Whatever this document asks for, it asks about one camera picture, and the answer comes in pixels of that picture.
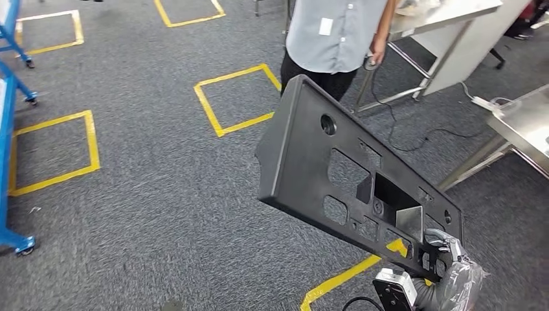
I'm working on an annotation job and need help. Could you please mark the stainless steel workbench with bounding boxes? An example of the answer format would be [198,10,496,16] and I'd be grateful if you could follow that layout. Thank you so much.
[437,84,549,192]

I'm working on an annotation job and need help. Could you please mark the person's left hand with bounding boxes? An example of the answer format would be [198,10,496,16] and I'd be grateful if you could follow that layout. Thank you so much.
[369,36,390,67]

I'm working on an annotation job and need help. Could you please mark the black office chair base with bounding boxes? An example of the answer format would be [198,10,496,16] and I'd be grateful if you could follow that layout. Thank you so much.
[489,47,508,71]

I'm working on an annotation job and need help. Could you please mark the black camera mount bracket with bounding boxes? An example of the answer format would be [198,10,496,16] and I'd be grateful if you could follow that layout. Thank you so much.
[372,279,414,311]

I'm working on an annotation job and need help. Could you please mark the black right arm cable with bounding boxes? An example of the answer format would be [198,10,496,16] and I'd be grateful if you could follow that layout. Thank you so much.
[341,296,385,311]

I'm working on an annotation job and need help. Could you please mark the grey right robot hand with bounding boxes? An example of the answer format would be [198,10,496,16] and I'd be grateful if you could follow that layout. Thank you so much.
[422,228,488,311]

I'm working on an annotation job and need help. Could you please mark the person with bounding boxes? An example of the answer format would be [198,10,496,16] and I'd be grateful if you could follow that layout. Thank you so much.
[280,0,402,102]
[504,0,549,41]

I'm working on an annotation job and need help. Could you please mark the blue wheeled cart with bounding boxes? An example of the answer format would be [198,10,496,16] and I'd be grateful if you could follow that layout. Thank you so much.
[0,60,39,257]
[0,0,36,69]

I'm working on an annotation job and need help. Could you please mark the steel table with white panel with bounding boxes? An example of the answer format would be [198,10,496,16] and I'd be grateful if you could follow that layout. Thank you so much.
[353,0,533,114]

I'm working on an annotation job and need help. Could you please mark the clear plastic bag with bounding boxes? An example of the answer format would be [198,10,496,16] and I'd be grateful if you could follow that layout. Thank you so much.
[396,0,443,18]

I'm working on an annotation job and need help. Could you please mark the black plastic panel part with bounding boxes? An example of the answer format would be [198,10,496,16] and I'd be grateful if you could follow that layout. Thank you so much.
[255,74,465,282]

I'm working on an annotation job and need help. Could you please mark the black controller cable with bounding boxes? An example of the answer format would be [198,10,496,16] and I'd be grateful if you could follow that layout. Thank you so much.
[369,68,490,154]

